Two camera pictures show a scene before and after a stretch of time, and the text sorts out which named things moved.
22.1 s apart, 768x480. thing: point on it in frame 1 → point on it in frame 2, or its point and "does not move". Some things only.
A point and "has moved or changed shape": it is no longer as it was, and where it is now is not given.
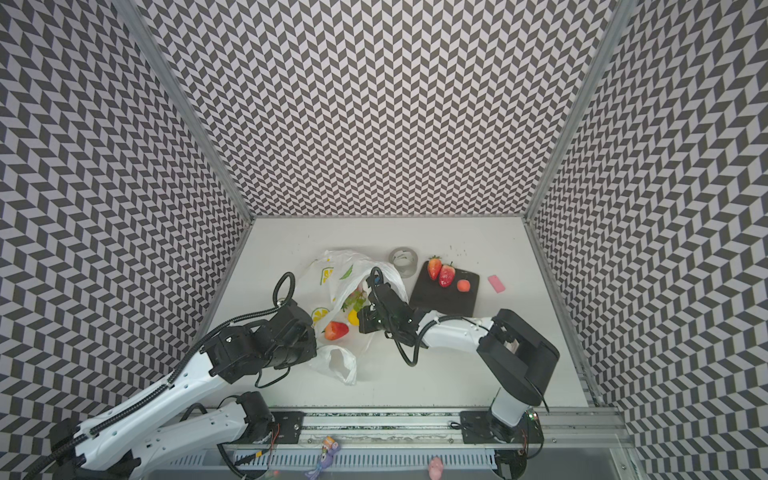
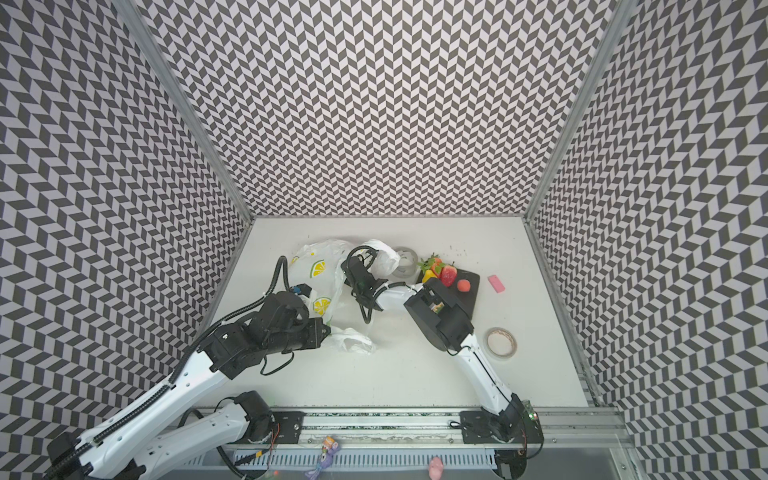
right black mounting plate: x=481 y=427 does not move
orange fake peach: x=463 y=285 does not move
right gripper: x=383 y=299 → x=355 y=274
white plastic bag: x=333 y=284 has moved or changed shape
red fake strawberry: x=447 y=274 does not move
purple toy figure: x=329 y=446 does not move
